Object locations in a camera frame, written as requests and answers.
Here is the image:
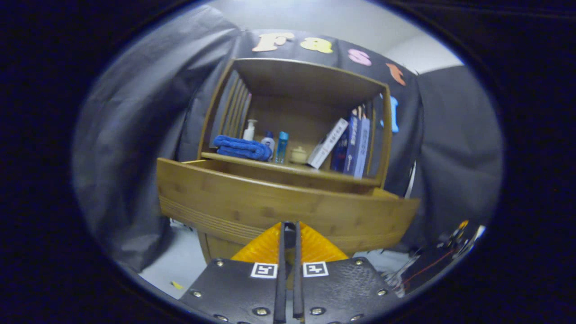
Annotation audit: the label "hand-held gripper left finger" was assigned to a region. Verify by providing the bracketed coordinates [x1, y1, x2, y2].
[180, 221, 287, 324]

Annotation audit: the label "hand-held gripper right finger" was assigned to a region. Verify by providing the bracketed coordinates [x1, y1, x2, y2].
[293, 221, 403, 324]

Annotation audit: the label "wooden drawer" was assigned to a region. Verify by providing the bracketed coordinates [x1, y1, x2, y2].
[156, 157, 421, 252]

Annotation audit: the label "wooden countertop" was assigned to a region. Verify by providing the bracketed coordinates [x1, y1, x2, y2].
[201, 152, 383, 186]

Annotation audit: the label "wooden cabinet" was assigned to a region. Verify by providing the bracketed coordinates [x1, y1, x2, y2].
[156, 58, 421, 270]

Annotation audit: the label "black equipment with orange part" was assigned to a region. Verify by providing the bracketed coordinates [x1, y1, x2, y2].
[396, 220, 486, 293]

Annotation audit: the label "beige lidded teacup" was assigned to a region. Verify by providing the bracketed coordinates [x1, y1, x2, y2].
[289, 146, 309, 165]

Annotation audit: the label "clear blue bottle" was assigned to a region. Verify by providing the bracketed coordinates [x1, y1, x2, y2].
[275, 131, 289, 164]

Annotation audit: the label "blue folded towel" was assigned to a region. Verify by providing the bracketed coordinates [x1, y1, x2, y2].
[213, 135, 273, 162]

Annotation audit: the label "pale lavender book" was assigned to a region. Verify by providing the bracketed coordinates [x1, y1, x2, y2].
[353, 118, 371, 179]

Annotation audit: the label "blue book white lettering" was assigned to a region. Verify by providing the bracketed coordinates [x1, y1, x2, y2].
[343, 116, 363, 176]

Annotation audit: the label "black backdrop cloth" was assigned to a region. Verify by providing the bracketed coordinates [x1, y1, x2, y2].
[72, 4, 504, 270]

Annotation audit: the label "floor cables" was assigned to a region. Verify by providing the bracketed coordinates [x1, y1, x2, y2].
[382, 256, 410, 293]

